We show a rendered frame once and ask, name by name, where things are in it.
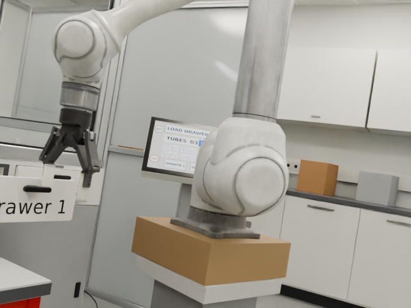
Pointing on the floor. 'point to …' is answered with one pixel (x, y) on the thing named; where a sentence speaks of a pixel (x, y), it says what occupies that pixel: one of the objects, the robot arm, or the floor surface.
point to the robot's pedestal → (218, 296)
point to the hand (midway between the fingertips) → (63, 192)
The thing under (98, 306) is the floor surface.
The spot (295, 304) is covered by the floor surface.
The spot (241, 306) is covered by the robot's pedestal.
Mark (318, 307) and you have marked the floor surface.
